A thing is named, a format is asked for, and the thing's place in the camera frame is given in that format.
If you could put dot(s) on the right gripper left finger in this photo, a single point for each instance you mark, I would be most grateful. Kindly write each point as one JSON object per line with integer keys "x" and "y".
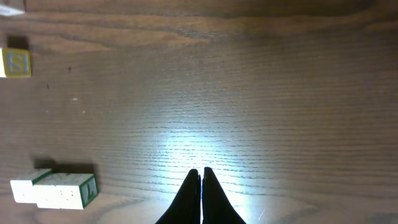
{"x": 185, "y": 208}

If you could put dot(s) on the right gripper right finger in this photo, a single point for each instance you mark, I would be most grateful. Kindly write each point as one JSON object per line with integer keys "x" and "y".
{"x": 215, "y": 204}

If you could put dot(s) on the wooden block letter J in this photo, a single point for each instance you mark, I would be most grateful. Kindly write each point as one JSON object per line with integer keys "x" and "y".
{"x": 66, "y": 191}

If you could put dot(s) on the wooden block with soccer ball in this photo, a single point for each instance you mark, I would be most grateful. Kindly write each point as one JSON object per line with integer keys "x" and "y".
{"x": 22, "y": 186}

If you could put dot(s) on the wooden block W centre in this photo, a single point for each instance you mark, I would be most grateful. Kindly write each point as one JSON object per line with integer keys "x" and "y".
{"x": 15, "y": 63}

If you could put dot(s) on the blue X wooden block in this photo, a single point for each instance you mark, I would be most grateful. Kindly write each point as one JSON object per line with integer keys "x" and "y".
{"x": 12, "y": 7}

